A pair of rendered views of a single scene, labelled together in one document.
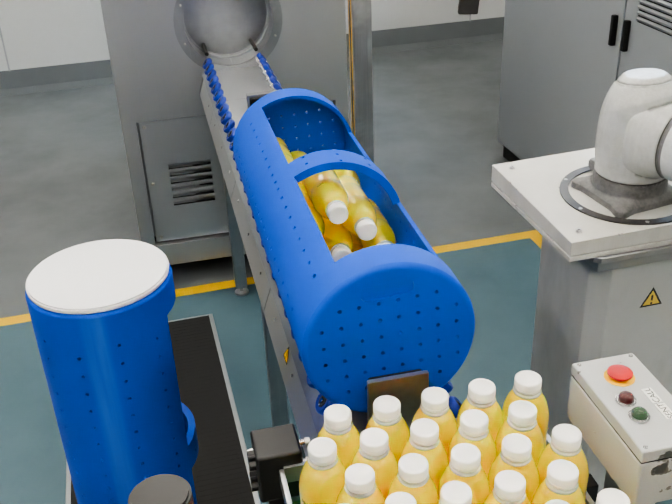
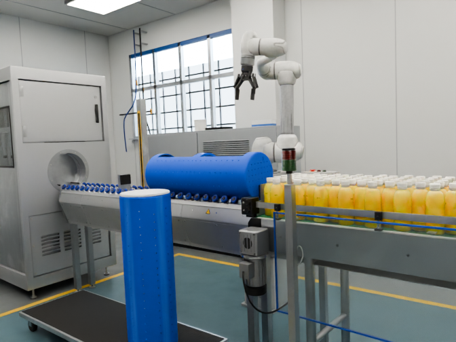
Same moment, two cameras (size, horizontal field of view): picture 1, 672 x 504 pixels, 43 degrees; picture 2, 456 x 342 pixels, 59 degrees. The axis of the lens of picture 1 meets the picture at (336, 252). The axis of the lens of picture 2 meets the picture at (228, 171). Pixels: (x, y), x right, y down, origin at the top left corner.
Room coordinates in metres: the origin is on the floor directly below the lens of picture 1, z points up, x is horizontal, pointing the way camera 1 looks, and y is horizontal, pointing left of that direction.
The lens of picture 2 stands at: (-0.59, 1.50, 1.30)
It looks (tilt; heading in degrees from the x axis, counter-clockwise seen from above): 4 degrees down; 322
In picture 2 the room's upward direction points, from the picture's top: 2 degrees counter-clockwise
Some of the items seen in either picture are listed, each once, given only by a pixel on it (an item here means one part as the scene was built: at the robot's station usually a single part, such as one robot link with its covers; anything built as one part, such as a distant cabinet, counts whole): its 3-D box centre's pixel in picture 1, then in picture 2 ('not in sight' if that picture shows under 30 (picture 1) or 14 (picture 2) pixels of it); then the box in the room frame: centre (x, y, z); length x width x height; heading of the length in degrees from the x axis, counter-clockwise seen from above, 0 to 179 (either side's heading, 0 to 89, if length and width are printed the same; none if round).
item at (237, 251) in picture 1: (234, 226); (76, 258); (3.06, 0.40, 0.31); 0.06 x 0.06 x 0.63; 12
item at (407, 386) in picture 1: (396, 404); (264, 194); (1.08, -0.09, 0.99); 0.10 x 0.02 x 0.12; 102
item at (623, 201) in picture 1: (623, 177); not in sight; (1.71, -0.64, 1.08); 0.22 x 0.18 x 0.06; 21
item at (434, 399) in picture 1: (434, 398); not in sight; (0.97, -0.13, 1.09); 0.04 x 0.04 x 0.02
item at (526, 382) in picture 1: (527, 381); not in sight; (1.00, -0.27, 1.09); 0.04 x 0.04 x 0.02
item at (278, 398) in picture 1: (275, 369); not in sight; (2.10, 0.20, 0.31); 0.06 x 0.06 x 0.63; 12
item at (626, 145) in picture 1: (642, 123); (262, 150); (1.68, -0.65, 1.22); 0.18 x 0.16 x 0.22; 35
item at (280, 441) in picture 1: (280, 465); (250, 206); (1.00, 0.10, 0.95); 0.10 x 0.07 x 0.10; 102
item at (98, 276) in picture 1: (98, 274); (144, 193); (1.48, 0.47, 1.03); 0.28 x 0.28 x 0.01
